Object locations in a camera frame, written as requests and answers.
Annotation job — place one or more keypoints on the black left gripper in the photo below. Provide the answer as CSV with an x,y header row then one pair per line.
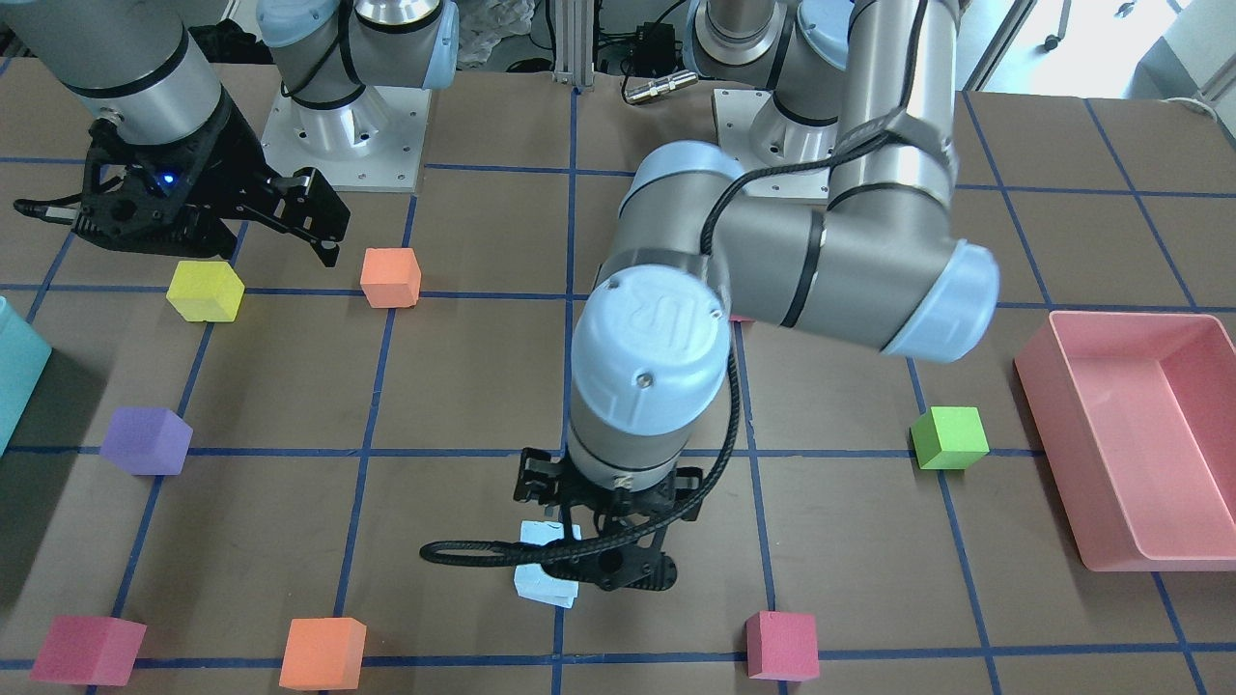
x,y
534,476

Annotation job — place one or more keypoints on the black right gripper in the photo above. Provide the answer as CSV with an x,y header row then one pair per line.
x,y
224,152

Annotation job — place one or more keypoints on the light blue foam block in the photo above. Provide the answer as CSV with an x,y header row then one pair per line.
x,y
545,532

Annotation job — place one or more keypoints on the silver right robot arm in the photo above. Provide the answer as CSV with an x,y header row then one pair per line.
x,y
136,64

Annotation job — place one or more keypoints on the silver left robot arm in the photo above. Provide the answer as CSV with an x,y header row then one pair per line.
x,y
844,233

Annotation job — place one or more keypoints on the light blue bottom block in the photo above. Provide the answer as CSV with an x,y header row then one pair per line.
x,y
532,582

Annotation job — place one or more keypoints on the orange foam block far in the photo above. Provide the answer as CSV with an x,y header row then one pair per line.
x,y
391,278

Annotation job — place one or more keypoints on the orange foam block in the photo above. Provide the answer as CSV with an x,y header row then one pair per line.
x,y
391,278
323,654

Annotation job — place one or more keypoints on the yellow foam block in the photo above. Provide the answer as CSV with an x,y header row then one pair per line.
x,y
206,291

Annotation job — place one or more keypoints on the pink foam block near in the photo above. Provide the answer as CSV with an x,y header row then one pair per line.
x,y
782,646

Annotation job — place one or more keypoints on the purple foam block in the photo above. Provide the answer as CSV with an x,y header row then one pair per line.
x,y
147,440

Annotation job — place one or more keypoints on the orange foam block near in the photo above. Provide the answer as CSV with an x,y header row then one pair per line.
x,y
323,654

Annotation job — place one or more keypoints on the teal plastic bin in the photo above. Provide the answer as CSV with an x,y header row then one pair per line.
x,y
24,354

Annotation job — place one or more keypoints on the green foam block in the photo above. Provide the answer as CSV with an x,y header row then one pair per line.
x,y
949,438

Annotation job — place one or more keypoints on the silver metal connector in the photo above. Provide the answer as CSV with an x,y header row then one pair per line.
x,y
657,87

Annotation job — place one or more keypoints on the pink plastic bin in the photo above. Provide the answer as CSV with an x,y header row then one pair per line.
x,y
1136,412

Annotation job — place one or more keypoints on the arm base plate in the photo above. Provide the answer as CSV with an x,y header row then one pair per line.
x,y
751,128
373,144

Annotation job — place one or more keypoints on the aluminium frame post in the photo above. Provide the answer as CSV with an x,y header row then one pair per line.
x,y
574,53

